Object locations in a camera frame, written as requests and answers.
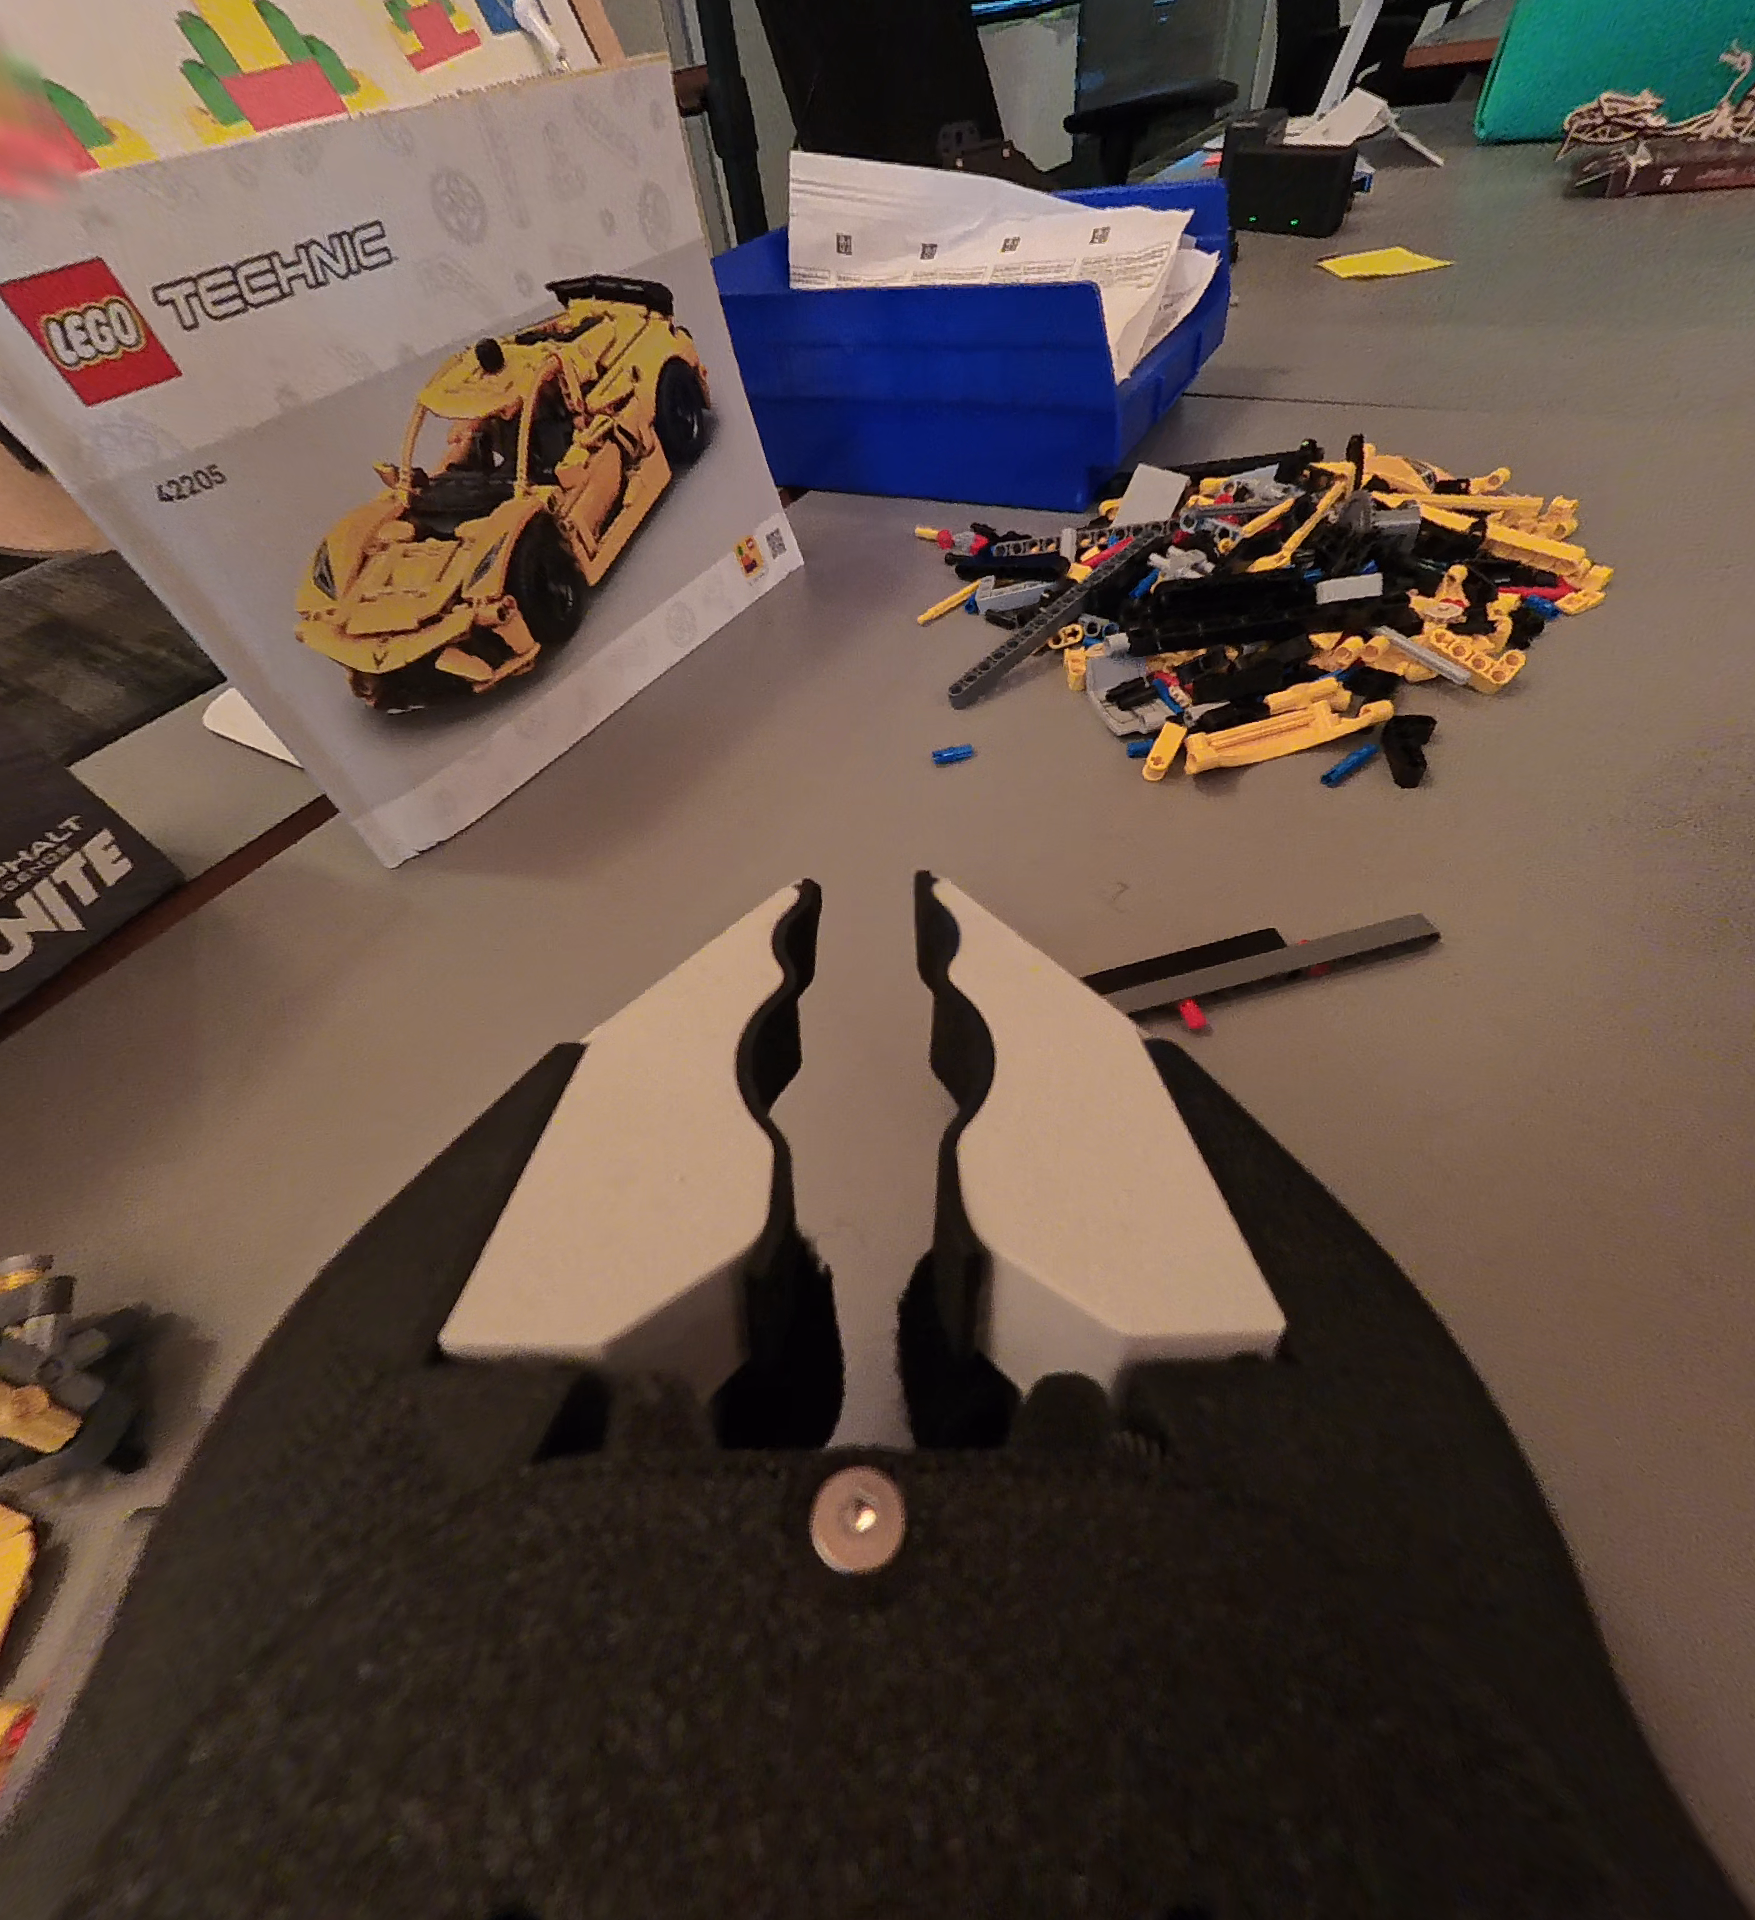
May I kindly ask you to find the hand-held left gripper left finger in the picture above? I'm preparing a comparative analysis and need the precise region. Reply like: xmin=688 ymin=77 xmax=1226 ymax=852
xmin=437 ymin=878 xmax=837 ymax=1448

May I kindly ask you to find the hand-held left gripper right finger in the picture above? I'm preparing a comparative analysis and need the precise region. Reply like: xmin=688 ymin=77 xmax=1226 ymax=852
xmin=900 ymin=873 xmax=1287 ymax=1448

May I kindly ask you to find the black grey brick chassis assembly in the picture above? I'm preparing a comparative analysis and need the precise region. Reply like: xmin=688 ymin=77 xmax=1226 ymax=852
xmin=1083 ymin=915 xmax=1443 ymax=1035

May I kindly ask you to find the pile of brick pieces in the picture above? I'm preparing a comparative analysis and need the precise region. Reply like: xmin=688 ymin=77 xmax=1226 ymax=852
xmin=913 ymin=436 xmax=1617 ymax=789

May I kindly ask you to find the white car instruction booklet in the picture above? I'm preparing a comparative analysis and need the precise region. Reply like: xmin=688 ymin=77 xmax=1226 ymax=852
xmin=0 ymin=56 xmax=807 ymax=869

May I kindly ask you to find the blue plastic storage box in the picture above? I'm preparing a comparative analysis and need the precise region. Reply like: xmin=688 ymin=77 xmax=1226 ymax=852
xmin=712 ymin=187 xmax=1236 ymax=511

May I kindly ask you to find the blue bin with papers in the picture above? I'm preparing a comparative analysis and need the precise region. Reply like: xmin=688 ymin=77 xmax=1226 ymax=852
xmin=787 ymin=148 xmax=1225 ymax=368

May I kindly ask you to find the black device with green light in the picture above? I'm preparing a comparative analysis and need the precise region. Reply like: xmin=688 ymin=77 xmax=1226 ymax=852
xmin=1222 ymin=113 xmax=1362 ymax=240

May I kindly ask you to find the black office chair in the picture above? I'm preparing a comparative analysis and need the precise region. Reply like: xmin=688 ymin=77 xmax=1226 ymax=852
xmin=1063 ymin=75 xmax=1243 ymax=185

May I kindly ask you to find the wooden stick stand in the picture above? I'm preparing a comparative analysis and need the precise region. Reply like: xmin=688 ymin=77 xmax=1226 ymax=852
xmin=1275 ymin=0 xmax=1448 ymax=167

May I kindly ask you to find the large black panel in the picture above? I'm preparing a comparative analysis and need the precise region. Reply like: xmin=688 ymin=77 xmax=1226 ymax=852
xmin=703 ymin=0 xmax=1006 ymax=242

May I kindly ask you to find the white sheet with colourful print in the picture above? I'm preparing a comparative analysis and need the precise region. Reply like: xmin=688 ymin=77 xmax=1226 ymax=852
xmin=0 ymin=0 xmax=624 ymax=212

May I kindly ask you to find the dark flat printed box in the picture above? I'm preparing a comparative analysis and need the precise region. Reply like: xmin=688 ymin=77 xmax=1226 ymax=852
xmin=1568 ymin=130 xmax=1755 ymax=197

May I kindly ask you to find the teal green storage box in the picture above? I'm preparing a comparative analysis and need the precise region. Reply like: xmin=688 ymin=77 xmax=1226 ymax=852
xmin=1475 ymin=0 xmax=1755 ymax=143

